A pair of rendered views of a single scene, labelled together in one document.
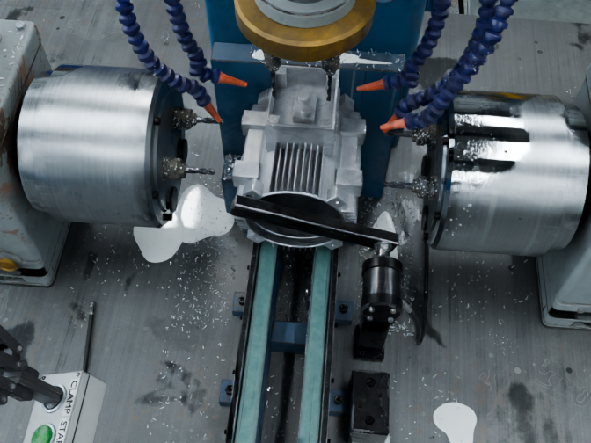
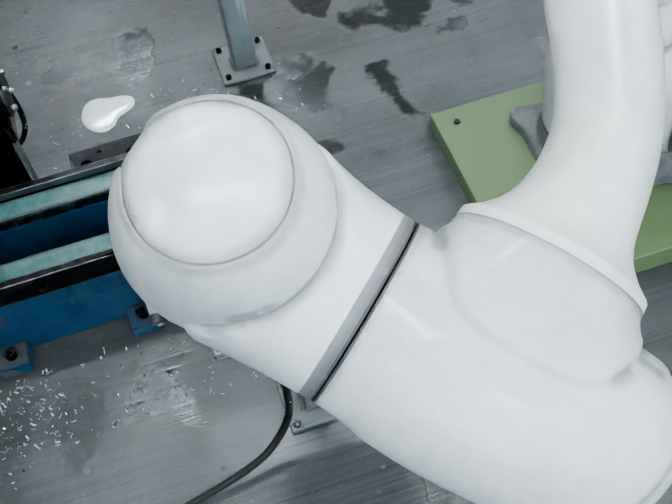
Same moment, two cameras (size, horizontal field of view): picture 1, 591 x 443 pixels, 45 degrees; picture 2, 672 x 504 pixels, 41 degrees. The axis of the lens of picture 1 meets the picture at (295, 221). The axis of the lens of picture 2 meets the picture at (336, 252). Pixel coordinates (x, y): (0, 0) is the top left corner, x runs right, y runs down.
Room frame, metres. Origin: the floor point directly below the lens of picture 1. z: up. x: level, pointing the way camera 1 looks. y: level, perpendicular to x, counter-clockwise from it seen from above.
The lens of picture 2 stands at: (0.33, 0.73, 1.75)
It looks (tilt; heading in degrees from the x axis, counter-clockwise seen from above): 56 degrees down; 252
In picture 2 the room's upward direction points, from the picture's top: 7 degrees counter-clockwise
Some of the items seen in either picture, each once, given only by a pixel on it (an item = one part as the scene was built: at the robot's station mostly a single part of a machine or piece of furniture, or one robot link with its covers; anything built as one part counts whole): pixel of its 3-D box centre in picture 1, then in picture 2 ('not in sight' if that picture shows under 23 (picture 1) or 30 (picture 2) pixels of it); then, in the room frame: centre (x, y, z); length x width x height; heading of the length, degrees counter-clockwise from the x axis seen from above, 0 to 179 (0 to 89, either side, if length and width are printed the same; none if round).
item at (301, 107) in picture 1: (303, 112); not in sight; (0.72, -0.01, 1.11); 0.12 x 0.11 x 0.07; 174
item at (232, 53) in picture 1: (308, 112); not in sight; (0.84, -0.02, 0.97); 0.30 x 0.11 x 0.34; 85
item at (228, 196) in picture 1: (244, 184); not in sight; (0.76, 0.10, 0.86); 0.07 x 0.06 x 0.12; 85
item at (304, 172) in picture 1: (300, 169); not in sight; (0.68, -0.01, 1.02); 0.20 x 0.19 x 0.19; 174
